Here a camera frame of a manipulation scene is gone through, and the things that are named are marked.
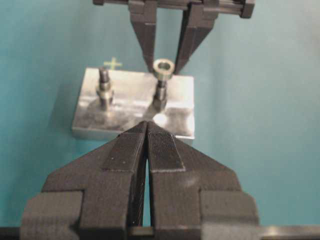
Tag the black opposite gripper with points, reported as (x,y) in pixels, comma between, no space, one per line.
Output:
(198,19)

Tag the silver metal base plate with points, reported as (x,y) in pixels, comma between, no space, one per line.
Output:
(133,94)

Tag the right steel shaft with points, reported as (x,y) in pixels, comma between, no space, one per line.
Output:
(160,96)

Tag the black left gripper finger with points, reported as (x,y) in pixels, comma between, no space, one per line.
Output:
(188,188)
(95,197)

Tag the left steel shaft with nut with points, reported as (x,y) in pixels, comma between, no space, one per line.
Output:
(104,90)

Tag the opposite left gripper finger side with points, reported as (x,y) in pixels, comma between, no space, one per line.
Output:
(143,14)

